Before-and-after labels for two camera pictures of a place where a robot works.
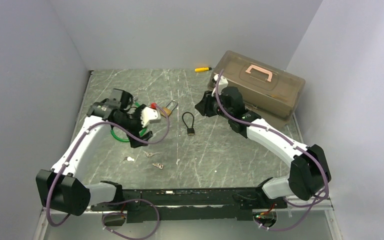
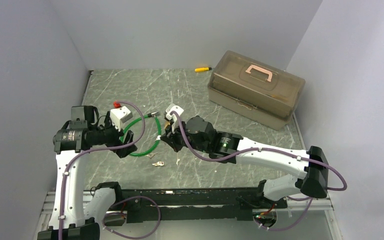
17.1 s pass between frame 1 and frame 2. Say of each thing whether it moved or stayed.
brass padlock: moved
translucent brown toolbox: stayed
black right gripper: moved
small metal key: stayed
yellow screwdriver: stayed
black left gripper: moved
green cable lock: moved
